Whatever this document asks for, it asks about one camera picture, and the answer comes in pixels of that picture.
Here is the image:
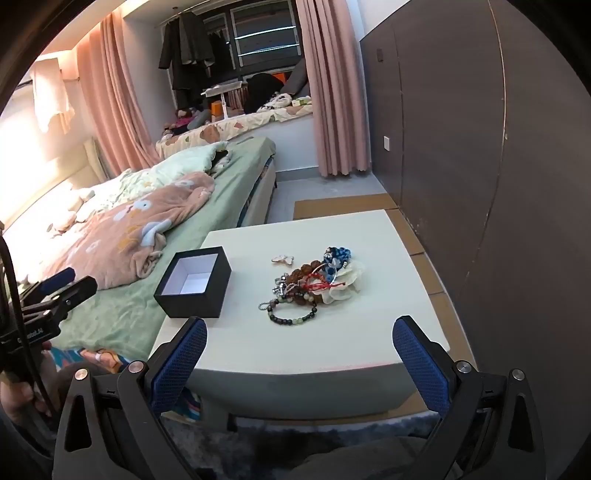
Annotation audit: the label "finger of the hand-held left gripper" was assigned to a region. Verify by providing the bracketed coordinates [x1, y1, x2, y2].
[18, 267, 77, 298]
[21, 276, 99, 321]

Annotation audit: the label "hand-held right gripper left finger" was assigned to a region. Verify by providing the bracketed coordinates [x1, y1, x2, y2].
[53, 316, 208, 480]

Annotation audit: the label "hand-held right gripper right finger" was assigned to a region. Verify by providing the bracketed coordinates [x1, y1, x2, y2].
[392, 315, 548, 480]

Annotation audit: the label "black jewelry box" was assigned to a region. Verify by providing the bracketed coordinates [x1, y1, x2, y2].
[153, 247, 232, 320]

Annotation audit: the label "white fabric scrunchie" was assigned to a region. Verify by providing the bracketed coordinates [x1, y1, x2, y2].
[321, 261, 366, 306]

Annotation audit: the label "dark stone bead bracelet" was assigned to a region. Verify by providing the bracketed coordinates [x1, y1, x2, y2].
[267, 298, 320, 326]

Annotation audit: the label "red string bracelet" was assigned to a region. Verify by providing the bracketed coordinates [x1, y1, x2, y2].
[302, 272, 348, 295]

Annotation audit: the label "blue braided bracelet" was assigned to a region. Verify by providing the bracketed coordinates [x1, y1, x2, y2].
[323, 247, 352, 278]

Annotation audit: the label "brown wooden bead bracelet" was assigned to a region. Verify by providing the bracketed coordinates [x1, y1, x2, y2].
[283, 261, 327, 306]

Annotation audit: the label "person's left hand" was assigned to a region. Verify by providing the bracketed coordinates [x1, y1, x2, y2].
[0, 340, 58, 418]

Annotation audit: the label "bed with green sheet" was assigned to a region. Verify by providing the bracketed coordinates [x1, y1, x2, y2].
[0, 136, 278, 363]

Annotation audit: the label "colourful printed cloth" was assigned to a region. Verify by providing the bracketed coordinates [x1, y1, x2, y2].
[46, 346, 204, 423]

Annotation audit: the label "pink floral blanket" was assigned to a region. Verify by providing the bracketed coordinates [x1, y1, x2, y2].
[28, 172, 217, 290]

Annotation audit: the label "grey shaggy rug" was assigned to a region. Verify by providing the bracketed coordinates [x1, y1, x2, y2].
[157, 406, 441, 464]

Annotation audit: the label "beige bed headboard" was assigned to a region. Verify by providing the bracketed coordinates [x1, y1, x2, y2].
[83, 137, 112, 183]

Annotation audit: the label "light green quilt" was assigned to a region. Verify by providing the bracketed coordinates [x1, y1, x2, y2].
[69, 141, 232, 217]

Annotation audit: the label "white low table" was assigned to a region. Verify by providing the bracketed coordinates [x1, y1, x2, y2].
[294, 194, 476, 418]

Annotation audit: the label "peach hanging towel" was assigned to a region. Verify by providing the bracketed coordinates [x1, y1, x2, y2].
[30, 55, 76, 134]

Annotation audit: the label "pink curtain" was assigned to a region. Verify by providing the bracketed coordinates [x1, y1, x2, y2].
[76, 11, 160, 181]
[295, 0, 372, 177]

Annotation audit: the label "dark brown wardrobe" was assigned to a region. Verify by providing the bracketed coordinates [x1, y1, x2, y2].
[359, 0, 591, 416]

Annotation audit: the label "printed window seat cushion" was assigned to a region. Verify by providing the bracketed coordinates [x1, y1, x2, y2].
[154, 95, 317, 160]

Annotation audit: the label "white folding stand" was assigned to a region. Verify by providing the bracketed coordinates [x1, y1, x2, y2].
[202, 82, 244, 123]

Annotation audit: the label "hanging dark coats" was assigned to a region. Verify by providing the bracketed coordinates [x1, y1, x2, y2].
[158, 11, 232, 108]

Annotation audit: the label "black bag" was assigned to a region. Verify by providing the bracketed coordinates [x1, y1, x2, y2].
[247, 73, 290, 112]

